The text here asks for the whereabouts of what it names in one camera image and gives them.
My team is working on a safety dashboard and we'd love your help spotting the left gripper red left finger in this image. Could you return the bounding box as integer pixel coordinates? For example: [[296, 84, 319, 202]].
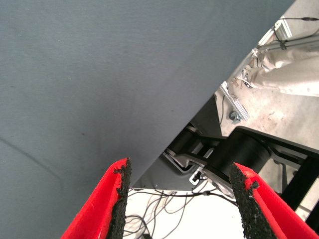
[[60, 157, 132, 239]]

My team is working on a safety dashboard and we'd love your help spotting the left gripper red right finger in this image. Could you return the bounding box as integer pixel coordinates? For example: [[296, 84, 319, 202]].
[[229, 163, 319, 239]]

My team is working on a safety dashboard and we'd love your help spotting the grey caster wheel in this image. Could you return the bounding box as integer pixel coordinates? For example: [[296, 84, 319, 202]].
[[228, 111, 242, 124]]

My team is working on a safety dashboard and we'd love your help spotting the dark grey table cloth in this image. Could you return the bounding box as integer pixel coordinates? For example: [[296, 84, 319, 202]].
[[0, 0, 296, 239]]

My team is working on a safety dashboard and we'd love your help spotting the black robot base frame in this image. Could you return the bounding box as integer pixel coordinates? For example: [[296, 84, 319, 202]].
[[164, 126, 319, 225]]

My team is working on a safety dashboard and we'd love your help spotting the thin black floor cable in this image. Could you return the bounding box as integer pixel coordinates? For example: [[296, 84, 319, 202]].
[[124, 191, 190, 237], [132, 188, 236, 204]]

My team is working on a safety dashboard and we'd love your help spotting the aluminium profile frame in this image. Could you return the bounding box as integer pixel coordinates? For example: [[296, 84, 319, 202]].
[[219, 16, 319, 122]]

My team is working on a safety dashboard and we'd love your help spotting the thin black frame cable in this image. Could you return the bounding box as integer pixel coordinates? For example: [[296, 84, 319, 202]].
[[273, 16, 319, 50]]

